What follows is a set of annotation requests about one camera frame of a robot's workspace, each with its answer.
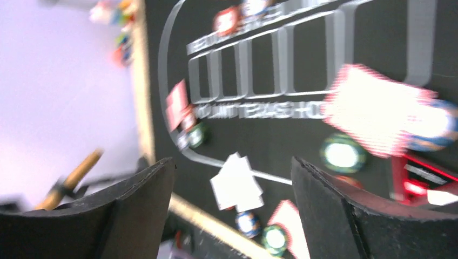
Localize blue poker chip top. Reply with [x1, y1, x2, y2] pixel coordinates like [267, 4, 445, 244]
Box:
[240, 0, 273, 17]

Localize red backed card bottom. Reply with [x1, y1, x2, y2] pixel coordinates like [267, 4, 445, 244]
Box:
[267, 200, 311, 259]

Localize black poker table mat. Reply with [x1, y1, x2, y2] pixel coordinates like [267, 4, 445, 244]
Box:
[143, 0, 458, 259]

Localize gold microphone on stand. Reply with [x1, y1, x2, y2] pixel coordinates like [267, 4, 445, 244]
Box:
[33, 148, 151, 212]

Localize colourful toy block train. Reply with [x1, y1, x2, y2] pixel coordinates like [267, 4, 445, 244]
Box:
[89, 1, 135, 26]

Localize red backed playing card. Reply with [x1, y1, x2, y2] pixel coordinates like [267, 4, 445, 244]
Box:
[166, 79, 188, 132]

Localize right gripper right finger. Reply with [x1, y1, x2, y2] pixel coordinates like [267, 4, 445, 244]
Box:
[291, 157, 457, 258]

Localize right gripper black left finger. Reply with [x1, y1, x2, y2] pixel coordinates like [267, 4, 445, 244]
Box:
[1, 158, 176, 259]

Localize blue poker chip stack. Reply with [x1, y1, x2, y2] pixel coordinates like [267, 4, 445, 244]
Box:
[235, 211, 261, 238]

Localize red backed card top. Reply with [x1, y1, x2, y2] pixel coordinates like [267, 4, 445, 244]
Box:
[213, 6, 240, 36]

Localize red poker chip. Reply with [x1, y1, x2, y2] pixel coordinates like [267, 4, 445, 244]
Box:
[334, 175, 363, 189]
[180, 104, 197, 132]

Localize face-up playing cards pile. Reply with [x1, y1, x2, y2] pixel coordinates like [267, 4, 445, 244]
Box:
[210, 153, 264, 212]

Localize green poker chip stack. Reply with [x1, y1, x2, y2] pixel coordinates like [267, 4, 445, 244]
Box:
[261, 224, 289, 257]

